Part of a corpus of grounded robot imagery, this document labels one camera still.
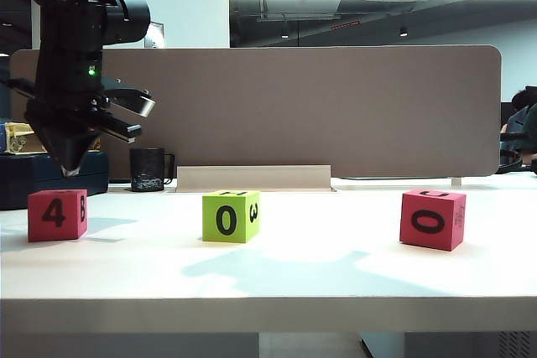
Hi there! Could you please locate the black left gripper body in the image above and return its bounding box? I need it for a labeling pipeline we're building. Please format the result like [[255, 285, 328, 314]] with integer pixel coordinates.
[[8, 78, 143, 143]]

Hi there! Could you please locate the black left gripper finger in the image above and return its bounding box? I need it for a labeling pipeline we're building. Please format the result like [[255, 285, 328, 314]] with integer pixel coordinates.
[[31, 122, 85, 178], [81, 133, 102, 160]]

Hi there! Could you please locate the red foam block T 4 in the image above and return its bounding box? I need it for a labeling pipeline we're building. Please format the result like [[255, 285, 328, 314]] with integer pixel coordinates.
[[27, 189, 89, 243]]

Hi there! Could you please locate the green foam block 0 3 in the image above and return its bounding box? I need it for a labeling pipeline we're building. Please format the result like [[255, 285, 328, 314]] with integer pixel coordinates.
[[201, 189, 261, 245]]

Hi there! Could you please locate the red foam block O U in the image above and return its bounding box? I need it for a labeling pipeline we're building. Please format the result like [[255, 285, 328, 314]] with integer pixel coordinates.
[[399, 189, 467, 252]]

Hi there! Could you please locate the blue lidded toy box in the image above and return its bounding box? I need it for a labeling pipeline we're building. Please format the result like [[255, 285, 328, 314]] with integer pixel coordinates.
[[0, 122, 102, 155]]

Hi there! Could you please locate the dark blue plastic case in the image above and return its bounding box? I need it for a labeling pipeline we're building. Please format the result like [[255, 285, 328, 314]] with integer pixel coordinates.
[[0, 151, 110, 211]]

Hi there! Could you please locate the black glass mug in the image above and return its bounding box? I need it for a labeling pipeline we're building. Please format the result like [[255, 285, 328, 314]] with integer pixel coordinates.
[[128, 148, 175, 193]]

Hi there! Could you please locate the brown desk divider panel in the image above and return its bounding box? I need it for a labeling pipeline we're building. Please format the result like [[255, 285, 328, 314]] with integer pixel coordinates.
[[10, 44, 503, 179]]

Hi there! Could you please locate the person in dark clothing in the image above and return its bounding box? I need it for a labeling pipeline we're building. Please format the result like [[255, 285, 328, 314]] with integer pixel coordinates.
[[500, 85, 537, 175]]

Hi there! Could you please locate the grey perforated cabinet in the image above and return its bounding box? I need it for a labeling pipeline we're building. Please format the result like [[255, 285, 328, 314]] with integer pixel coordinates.
[[404, 331, 537, 358]]

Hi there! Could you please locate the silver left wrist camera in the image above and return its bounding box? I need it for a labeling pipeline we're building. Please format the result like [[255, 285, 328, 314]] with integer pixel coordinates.
[[107, 87, 157, 118]]

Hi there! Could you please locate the silver wall plate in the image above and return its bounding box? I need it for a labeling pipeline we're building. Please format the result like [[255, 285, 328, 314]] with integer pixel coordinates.
[[144, 21, 165, 49]]

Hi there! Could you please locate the beige cable tray flap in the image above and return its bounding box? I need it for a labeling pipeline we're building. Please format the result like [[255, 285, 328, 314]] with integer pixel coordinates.
[[176, 165, 336, 193]]

